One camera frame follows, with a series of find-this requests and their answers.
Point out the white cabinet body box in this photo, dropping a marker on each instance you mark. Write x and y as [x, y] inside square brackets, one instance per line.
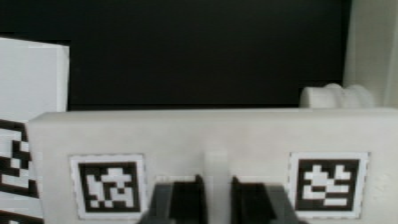
[368, 90]

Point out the white door panel with knob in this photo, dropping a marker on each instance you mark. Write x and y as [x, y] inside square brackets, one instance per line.
[34, 76]

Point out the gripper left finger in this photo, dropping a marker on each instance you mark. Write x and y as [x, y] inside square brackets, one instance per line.
[177, 203]

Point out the small white panel piece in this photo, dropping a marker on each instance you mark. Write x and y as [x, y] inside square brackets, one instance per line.
[323, 151]

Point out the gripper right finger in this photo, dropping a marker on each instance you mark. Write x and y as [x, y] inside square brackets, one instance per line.
[259, 204]

